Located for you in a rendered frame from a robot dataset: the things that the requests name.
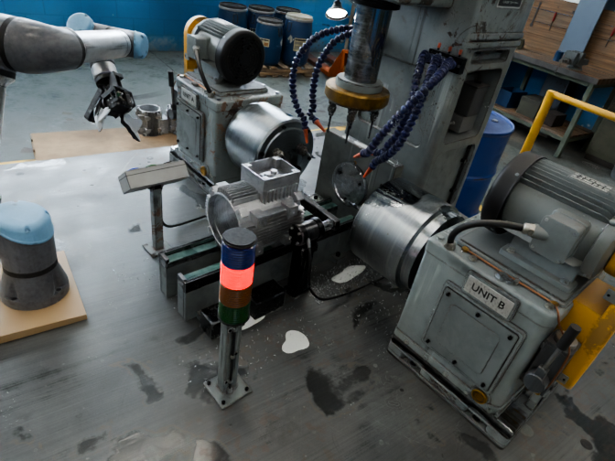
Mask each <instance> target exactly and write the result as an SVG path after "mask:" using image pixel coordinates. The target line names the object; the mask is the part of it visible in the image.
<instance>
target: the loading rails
mask: <svg viewBox="0 0 615 461"><path fill-rule="evenodd" d="M331 201H332V198H326V199H323V200H321V201H318V202H316V203H318V204H319V205H320V206H321V207H323V208H324V209H326V210H327V211H328V212H330V213H331V214H333V215H334V216H335V217H336V213H337V209H338V205H336V204H335V203H333V202H331ZM303 210H304V211H305V212H304V214H305V216H303V217H304V219H303V220H304V221H305V220H308V219H310V218H313V217H315V216H314V215H312V214H311V213H310V212H308V211H307V210H306V209H303ZM353 221H354V219H353V216H352V215H348V216H346V217H343V218H340V226H339V228H338V229H336V230H333V229H332V228H330V227H328V228H326V229H325V234H324V236H323V237H322V238H320V239H317V240H314V241H315V242H317V243H318V250H317V251H316V252H314V253H313V258H312V264H311V267H312V266H314V265H316V264H319V263H322V262H325V261H326V260H328V259H330V260H331V261H332V262H334V263H335V264H338V263H341V262H343V261H344V260H345V256H344V255H343V253H344V252H347V251H349V250H351V247H350V234H351V226H352V223H353ZM290 245H291V243H289V244H287V245H284V244H283V245H280V246H277V247H275V248H273V247H272V246H267V247H264V253H263V254H260V255H258V256H255V260H254V277H253V286H252V288H253V287H256V286H258V285H260V284H263V283H265V282H268V281H270V280H273V279H274V280H275V281H277V282H278V281H280V280H283V279H285V278H287V277H288V276H289V271H290V265H291V260H292V253H293V250H292V249H290ZM158 261H159V282H160V290H161V291H162V293H163V294H164V295H165V296H166V298H168V297H171V296H172V295H178V312H179V313H180V315H181V316H182V317H183V318H184V320H185V321H188V320H190V319H191V318H194V317H197V318H198V320H200V310H201V309H203V308H206V307H208V306H212V305H214V304H216V303H219V292H220V275H221V248H219V245H218V246H217V242H216V243H215V238H214V236H213V235H211V236H209V237H205V238H202V239H199V240H196V241H192V242H189V243H185V244H182V245H179V246H177V247H174V248H171V249H168V250H164V251H162V252H159V253H158Z"/></svg>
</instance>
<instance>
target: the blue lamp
mask: <svg viewBox="0 0 615 461"><path fill-rule="evenodd" d="M255 251H256V244H255V245H254V246H252V247H250V248H248V249H242V250H239V249H234V248H231V247H229V246H228V245H226V244H225V243H224V242H223V241H222V242H221V262H222V264H223V265H224V266H225V267H227V268H229V269H232V270H236V271H241V270H246V269H249V268H250V267H252V266H253V265H254V260H255Z"/></svg>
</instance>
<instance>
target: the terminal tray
mask: <svg viewBox="0 0 615 461"><path fill-rule="evenodd" d="M276 157H278V159H276ZM247 164H249V166H247ZM293 169H295V170H296V171H294V170H293ZM300 174H301V171H300V170H298V169H297V168H295V167H294V166H292V165H290V164H289V163H287V161H285V160H284V159H282V158H281V157H279V156H274V157H269V158H266V159H261V160H257V161H253V162H249V163H244V164H242V169H241V181H246V182H248V183H250V185H251V184H252V186H254V188H255V189H256V190H258V193H260V200H261V202H262V204H263V203H264V204H265V205H266V202H268V203H270V201H272V202H274V201H275V200H276V201H278V199H280V200H281V199H282V198H283V199H285V198H286V197H287V198H289V196H290V197H292V194H293V193H294V192H297V189H298V185H299V179H300ZM264 177H267V178H264Z"/></svg>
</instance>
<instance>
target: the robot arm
mask: <svg viewBox="0 0 615 461"><path fill-rule="evenodd" d="M147 52H148V39H147V36H146V35H145V34H143V33H140V32H136V31H132V30H127V29H122V28H119V27H111V26H106V25H102V24H97V23H94V22H93V20H92V19H91V18H90V17H89V16H88V15H86V14H83V13H76V14H74V15H72V16H70V17H69V19H68V21H67V27H55V26H52V25H48V24H44V23H41V22H38V21H35V20H31V19H27V18H23V17H18V16H10V15H6V14H1V13H0V140H1V132H2V124H3V116H4V108H5V93H6V87H7V86H8V85H9V84H11V83H13V82H14V81H16V73H17V72H21V73H26V74H48V73H56V72H62V71H68V70H75V69H78V68H79V67H81V66H82V65H83V64H84V63H89V64H90V67H91V71H92V76H93V79H94V81H95V83H96V86H97V88H98V90H97V92H96V93H95V94H94V96H93V98H92V101H91V103H90V105H89V107H88V109H87V111H86V113H85V114H84V118H85V119H86V120H88V121H89V122H92V123H96V126H97V129H98V131H99V132H100V131H101V130H102V128H103V123H104V119H105V118H107V116H109V115H110V116H112V117H114V118H115V119H116V118H118V117H119V116H120V118H121V124H122V125H123V126H124V127H125V128H126V129H127V131H128V133H129V134H130V135H131V136H132V137H133V139H135V140H136V141H138V142H140V141H141V140H140V137H139V134H138V130H139V129H140V127H141V126H142V124H143V122H142V120H141V119H139V118H136V119H134V118H133V117H132V116H131V115H130V114H129V112H130V111H132V109H133V108H135V107H136V105H135V100H134V96H133V94H132V92H131V91H128V90H127V89H125V88H123V85H122V83H121V80H122V79H123V78H124V76H123V74H121V73H118V72H117V69H116V67H115V63H114V60H113V59H119V58H125V57H131V58H134V59H144V58H145V57H146V55H147ZM131 97H132V99H133V102H134V103H132V100H131ZM1 199H2V196H1V195H0V261H1V264H2V268H3V272H2V276H1V281H0V298H1V301H2V303H3V304H4V305H5V306H8V307H10V308H12V309H15V310H21V311H31V310H38V309H42V308H45V307H48V306H52V305H54V304H56V303H57V302H58V301H60V300H61V299H62V298H63V297H64V296H65V295H66V294H67V293H68V292H69V289H70V283H69V277H68V276H67V274H66V273H65V271H64V270H63V268H62V266H61V265H60V263H59V261H58V256H57V250H56V243H55V238H54V226H53V223H52V221H51V217H50V215H49V213H48V212H47V210H46V209H44V208H43V207H41V206H39V205H38V204H36V203H33V202H28V201H21V200H19V201H18V202H14V201H8V202H5V203H2V204H1Z"/></svg>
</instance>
